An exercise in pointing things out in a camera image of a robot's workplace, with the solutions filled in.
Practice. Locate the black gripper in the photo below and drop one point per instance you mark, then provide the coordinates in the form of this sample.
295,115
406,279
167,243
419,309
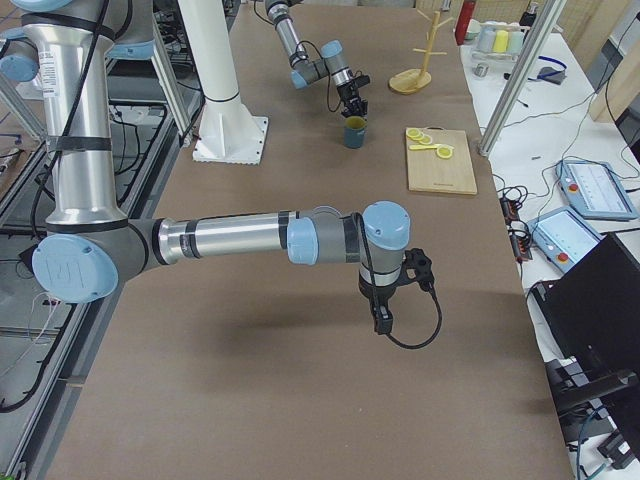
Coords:
378,294
346,92

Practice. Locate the dark teal mug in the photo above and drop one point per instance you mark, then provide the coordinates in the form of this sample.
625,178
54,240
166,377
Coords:
354,132

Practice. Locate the small steel cup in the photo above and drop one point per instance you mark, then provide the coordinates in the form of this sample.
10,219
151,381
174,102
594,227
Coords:
481,70

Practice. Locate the light blue plastic cup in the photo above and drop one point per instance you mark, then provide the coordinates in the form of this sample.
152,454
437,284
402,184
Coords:
473,30

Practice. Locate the grey plastic cup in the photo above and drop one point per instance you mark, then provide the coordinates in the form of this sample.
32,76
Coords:
486,39

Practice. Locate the yellow plastic cup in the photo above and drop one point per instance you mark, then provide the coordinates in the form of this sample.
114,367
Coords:
501,41

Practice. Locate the lemon slice front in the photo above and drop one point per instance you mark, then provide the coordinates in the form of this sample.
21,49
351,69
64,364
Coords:
414,133

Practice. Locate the lemon slice middle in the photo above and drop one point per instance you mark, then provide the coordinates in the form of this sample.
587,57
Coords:
424,139

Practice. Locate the wooden cutting board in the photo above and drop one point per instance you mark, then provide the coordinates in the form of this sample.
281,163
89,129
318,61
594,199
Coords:
426,172

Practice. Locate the red cylinder bottle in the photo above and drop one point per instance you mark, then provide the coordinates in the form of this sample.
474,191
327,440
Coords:
463,20

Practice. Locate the blue teach pendant near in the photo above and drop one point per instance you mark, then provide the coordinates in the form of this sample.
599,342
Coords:
564,237

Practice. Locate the blue teach pendant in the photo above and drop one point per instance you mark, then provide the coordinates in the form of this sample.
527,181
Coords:
564,237
593,191

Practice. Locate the black monitor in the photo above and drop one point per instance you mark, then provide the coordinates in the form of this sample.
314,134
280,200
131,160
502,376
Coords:
593,314

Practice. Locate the blue teach pendant far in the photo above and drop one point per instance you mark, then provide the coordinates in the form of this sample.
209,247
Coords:
593,191

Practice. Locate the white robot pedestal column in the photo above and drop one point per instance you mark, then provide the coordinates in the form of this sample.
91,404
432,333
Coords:
228,132

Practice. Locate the aluminium frame post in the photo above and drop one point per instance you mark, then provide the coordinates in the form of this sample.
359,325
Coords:
533,44

